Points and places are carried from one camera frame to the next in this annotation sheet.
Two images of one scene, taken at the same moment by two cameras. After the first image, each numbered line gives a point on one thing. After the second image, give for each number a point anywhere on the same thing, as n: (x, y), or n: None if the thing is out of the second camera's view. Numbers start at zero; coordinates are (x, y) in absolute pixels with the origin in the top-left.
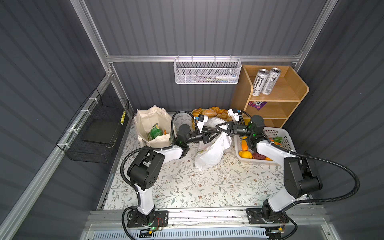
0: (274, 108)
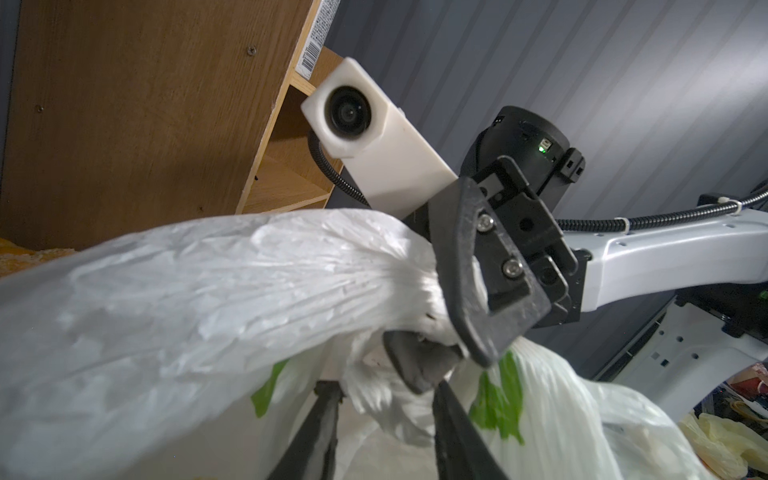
0: (134, 115)
